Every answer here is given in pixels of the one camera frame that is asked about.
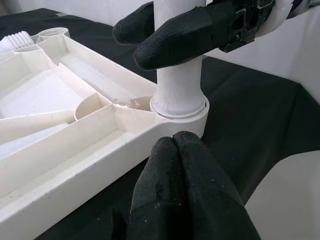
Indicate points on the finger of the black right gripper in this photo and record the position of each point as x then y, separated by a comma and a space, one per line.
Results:
132, 27
180, 40

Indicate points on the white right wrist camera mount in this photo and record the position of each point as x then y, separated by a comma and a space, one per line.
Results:
277, 17

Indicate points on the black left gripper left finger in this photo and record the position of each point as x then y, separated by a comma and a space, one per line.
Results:
155, 200

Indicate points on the black table cloth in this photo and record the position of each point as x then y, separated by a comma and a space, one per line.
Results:
250, 112

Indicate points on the white plastic children table top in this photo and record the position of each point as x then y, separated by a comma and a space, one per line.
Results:
62, 155

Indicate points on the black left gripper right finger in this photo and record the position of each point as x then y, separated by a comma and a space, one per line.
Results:
215, 205

